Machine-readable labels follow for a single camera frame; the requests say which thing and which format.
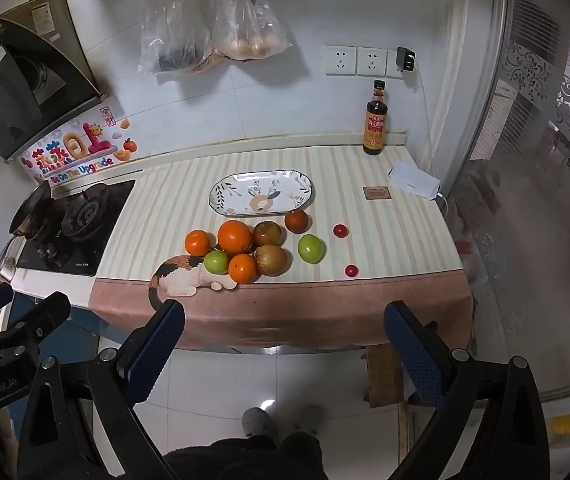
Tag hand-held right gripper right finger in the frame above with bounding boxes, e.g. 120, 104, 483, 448
384, 301, 550, 480

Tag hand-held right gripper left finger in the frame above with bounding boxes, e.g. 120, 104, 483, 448
17, 299, 186, 480

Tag green lime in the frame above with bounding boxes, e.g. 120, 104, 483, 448
298, 234, 326, 264
203, 250, 230, 275

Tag large orange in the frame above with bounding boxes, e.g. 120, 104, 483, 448
217, 220, 255, 254

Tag brown kiwi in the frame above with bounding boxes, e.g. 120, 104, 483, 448
253, 221, 284, 248
255, 244, 290, 277

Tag reddish small orange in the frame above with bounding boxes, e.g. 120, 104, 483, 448
285, 209, 310, 234

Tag oval floral ceramic plate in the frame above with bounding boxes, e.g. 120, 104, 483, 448
209, 170, 316, 218

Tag blue kitchen cabinet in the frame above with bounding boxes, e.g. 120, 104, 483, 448
9, 290, 102, 356

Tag wooden stool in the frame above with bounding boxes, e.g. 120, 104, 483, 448
362, 345, 418, 409

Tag black gas stove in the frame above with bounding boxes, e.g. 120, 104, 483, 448
15, 179, 136, 277

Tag black frying pan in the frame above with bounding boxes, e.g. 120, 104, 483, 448
9, 180, 53, 238

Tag grey slipper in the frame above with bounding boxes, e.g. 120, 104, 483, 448
242, 406, 276, 436

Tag person's dark trouser legs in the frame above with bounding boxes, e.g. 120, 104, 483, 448
162, 431, 326, 480

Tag white power adapter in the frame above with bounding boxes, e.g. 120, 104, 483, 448
389, 161, 440, 200

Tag frosted glass sliding door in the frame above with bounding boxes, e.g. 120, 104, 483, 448
457, 0, 570, 413

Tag black range hood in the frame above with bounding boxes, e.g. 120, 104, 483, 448
0, 0, 110, 168

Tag dark soy sauce bottle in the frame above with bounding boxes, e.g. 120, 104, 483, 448
363, 80, 388, 156

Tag black plug-in charger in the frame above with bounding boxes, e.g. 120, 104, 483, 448
396, 46, 418, 73

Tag plastic bag with dark contents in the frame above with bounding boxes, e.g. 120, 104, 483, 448
137, 0, 214, 76

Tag colourful wall sticker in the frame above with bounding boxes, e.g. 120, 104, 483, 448
19, 107, 138, 183

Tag white wall socket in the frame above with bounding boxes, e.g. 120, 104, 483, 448
321, 45, 356, 77
356, 46, 388, 78

